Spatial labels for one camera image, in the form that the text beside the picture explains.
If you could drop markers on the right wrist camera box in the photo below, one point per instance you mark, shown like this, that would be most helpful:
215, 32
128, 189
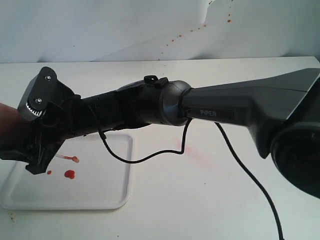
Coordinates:
37, 94

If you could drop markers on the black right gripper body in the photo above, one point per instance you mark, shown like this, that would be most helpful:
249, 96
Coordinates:
63, 118

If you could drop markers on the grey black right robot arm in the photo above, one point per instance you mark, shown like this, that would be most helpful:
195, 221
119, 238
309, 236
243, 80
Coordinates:
282, 114

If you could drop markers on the red sauce squeeze bottle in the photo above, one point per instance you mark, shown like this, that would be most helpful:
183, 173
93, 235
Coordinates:
14, 129

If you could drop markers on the red sauce blob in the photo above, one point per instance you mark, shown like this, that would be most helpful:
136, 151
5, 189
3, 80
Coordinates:
70, 174

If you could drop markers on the white rectangular tray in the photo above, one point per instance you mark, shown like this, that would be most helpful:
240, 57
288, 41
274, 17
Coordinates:
101, 181

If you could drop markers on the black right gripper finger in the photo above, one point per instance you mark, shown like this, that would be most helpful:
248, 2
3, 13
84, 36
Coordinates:
15, 154
43, 156

